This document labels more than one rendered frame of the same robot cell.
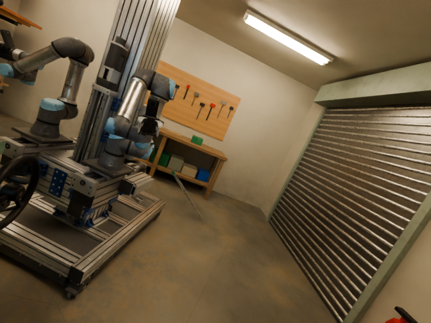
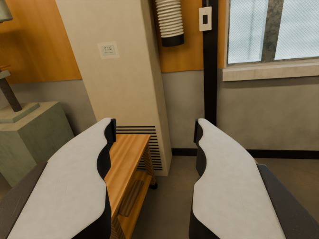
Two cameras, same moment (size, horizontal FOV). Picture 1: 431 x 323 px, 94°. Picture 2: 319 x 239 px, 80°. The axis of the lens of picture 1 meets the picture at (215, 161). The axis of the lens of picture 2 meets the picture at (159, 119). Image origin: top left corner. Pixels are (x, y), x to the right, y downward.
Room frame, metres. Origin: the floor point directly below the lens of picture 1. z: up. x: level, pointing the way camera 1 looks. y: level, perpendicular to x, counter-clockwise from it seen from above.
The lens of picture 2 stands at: (0.82, 0.33, 1.30)
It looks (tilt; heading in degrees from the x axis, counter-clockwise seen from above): 30 degrees down; 206
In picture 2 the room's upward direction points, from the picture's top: 9 degrees counter-clockwise
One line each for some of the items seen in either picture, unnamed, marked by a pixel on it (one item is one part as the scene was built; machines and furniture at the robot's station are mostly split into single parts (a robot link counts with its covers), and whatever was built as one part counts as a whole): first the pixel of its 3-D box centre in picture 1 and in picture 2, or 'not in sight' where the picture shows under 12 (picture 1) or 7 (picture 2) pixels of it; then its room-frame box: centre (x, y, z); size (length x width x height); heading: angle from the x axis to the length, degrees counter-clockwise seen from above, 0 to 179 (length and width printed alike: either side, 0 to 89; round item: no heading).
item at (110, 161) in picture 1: (112, 158); not in sight; (1.20, 0.60, 0.87); 0.15 x 0.15 x 0.10
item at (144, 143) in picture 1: (141, 136); not in sight; (1.00, 0.40, 1.12); 0.11 x 0.08 x 0.11; 111
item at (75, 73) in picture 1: (72, 82); not in sight; (1.37, 1.12, 1.19); 0.15 x 0.12 x 0.55; 10
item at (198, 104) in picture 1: (183, 99); not in sight; (3.84, 1.02, 1.50); 2.00 x 0.04 x 0.90; 101
